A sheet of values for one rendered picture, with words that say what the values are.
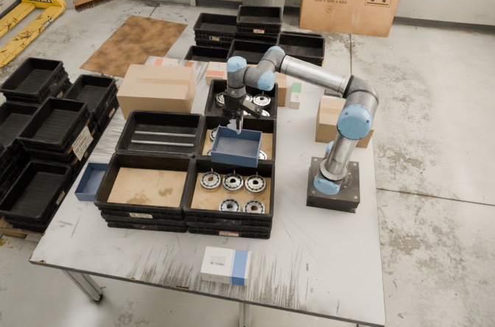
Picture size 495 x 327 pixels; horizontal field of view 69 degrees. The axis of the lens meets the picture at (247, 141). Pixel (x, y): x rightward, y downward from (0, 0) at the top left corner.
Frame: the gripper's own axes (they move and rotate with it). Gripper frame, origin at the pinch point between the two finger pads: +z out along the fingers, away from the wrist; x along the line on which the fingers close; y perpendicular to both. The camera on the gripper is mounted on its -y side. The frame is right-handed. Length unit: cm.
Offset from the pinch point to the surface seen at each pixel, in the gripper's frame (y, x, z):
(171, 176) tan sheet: 32.8, 7.2, 30.0
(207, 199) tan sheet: 11.8, 16.3, 31.3
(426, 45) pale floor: -150, -285, 74
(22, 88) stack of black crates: 186, -73, 53
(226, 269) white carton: -5, 45, 39
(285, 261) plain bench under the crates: -29, 31, 47
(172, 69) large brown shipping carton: 57, -64, 13
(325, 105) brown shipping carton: -39, -57, 18
